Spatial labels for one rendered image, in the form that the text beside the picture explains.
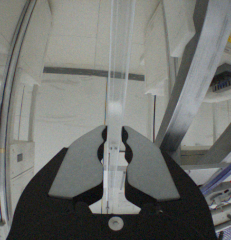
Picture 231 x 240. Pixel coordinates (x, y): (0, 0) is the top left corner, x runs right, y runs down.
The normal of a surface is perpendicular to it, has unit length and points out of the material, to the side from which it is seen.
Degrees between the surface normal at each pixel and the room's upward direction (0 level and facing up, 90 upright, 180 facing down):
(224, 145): 90
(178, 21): 90
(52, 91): 90
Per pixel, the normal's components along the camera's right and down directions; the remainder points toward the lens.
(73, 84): 0.17, -0.10
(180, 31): -1.00, -0.04
